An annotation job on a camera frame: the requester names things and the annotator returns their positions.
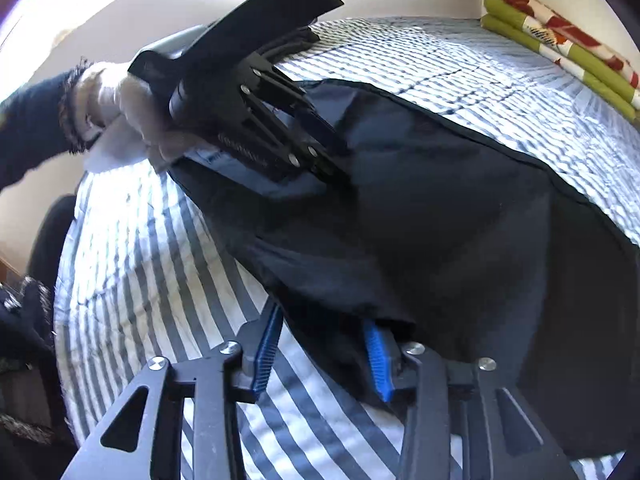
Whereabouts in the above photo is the black pants pink trim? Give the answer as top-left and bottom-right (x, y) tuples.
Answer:
(170, 80), (639, 458)

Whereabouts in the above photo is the left forearm dark sleeve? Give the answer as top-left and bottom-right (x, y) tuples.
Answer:
(1, 60), (92, 188)

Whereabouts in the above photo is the left hand white glove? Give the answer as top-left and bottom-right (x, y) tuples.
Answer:
(73, 62), (218, 174)

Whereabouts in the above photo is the stack of folded dark clothes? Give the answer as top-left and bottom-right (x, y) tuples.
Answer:
(257, 26), (320, 64)

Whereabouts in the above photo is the blue white striped quilt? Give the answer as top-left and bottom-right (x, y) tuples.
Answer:
(53, 18), (639, 479)

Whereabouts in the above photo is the folded green red blanket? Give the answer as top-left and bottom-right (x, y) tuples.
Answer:
(480, 0), (639, 122)

